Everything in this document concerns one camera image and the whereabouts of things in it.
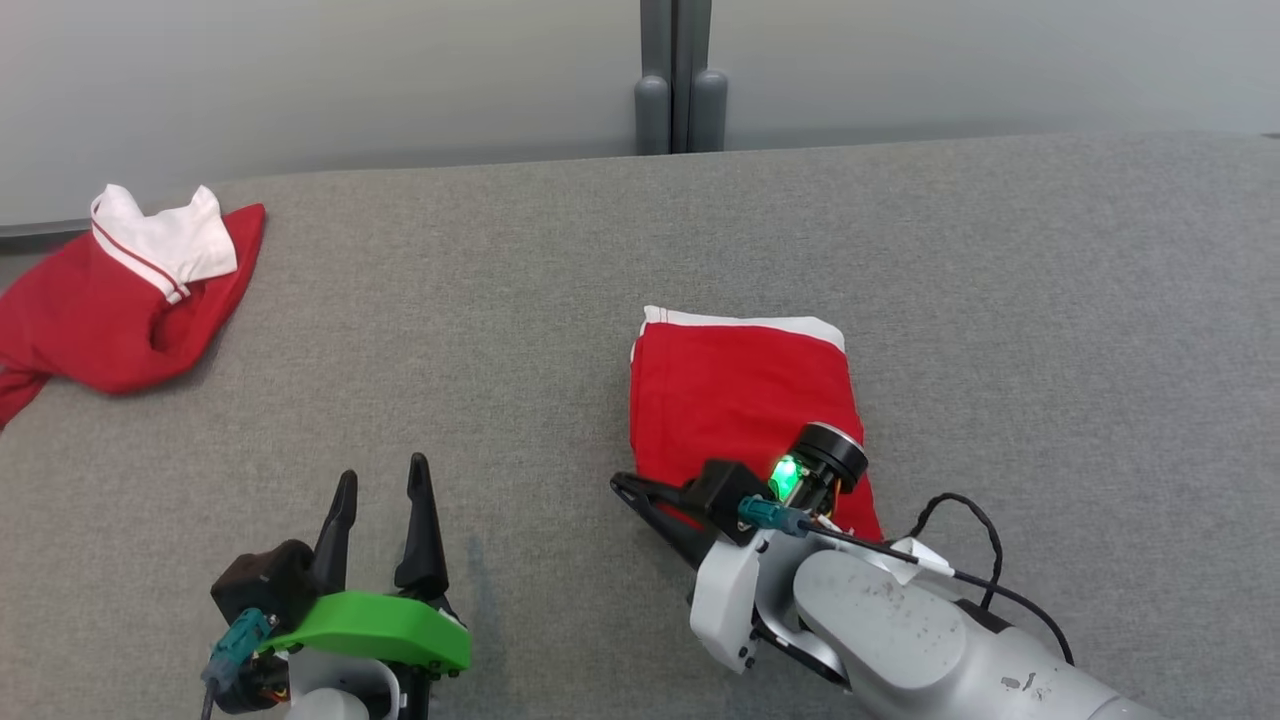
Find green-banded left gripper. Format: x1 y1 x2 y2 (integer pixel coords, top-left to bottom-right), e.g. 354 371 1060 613
216 453 471 716

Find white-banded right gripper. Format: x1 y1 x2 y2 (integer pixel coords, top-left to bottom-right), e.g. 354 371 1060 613
610 422 869 673

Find red shorts with white trim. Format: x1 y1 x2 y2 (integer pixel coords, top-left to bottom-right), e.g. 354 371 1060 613
628 305 886 546

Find red jersey with white tee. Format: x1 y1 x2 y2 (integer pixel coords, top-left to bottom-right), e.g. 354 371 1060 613
0 183 267 431

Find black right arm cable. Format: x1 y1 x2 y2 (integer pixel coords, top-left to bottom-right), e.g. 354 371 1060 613
800 492 1076 669

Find grey rounded post foot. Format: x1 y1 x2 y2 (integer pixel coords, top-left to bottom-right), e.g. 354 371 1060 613
634 75 671 156
690 68 729 153

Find grey metal frame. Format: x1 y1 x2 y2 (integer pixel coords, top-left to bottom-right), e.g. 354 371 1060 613
0 220 99 263

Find grey partition post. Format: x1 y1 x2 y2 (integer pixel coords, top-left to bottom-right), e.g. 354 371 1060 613
640 0 713 153

